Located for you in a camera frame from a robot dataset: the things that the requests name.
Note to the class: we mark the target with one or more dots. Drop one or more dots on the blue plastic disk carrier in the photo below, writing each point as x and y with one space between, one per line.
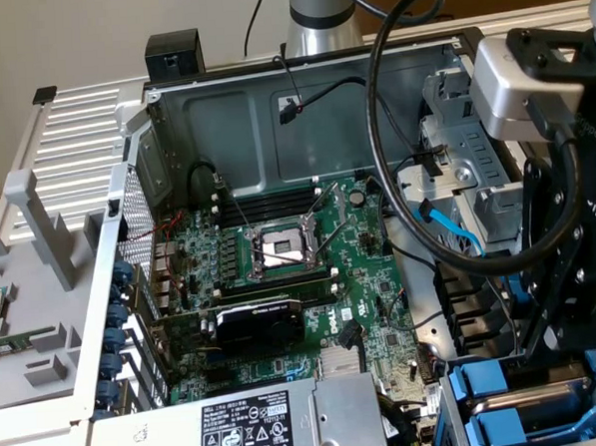
493 427

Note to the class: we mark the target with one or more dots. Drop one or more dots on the grey metal drive cage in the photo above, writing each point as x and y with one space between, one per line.
474 149

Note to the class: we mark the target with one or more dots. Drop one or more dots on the hard drive with blue caddy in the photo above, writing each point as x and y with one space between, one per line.
450 415

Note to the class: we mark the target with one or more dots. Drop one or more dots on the coin cell battery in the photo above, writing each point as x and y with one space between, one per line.
358 196

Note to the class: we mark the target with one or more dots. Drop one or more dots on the green Dell motherboard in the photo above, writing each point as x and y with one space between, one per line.
361 279

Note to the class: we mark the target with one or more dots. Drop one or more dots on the metal locking lever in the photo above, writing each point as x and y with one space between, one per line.
239 208
333 240

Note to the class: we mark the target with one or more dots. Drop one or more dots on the metal socket cover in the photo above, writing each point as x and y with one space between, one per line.
313 237

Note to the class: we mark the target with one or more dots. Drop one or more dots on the silver chipset heat sink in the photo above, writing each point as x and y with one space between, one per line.
338 363

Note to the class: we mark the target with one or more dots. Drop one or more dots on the black RAM slot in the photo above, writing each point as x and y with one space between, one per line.
281 282
282 296
272 200
272 213

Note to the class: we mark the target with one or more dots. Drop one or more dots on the CPU socket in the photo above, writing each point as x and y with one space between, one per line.
274 241

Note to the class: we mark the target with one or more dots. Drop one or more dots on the grey power supply unit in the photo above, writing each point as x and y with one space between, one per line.
338 416

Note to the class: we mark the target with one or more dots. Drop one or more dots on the black graphics card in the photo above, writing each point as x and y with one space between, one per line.
258 330

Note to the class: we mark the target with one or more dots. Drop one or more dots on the open grey PC case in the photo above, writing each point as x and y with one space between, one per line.
223 137

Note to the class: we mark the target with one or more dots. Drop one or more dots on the small black box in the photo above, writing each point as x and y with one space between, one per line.
174 49

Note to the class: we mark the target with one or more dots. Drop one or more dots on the dark blue slot retainer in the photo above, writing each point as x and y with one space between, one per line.
118 294
107 393
123 270
114 340
111 365
116 315

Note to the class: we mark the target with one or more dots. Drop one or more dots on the grey plastic parts rack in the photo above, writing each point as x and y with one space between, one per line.
22 392

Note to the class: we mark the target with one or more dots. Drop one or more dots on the green RAM stick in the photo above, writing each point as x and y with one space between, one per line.
4 343

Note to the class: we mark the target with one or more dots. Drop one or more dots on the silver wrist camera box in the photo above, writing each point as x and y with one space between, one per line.
511 97

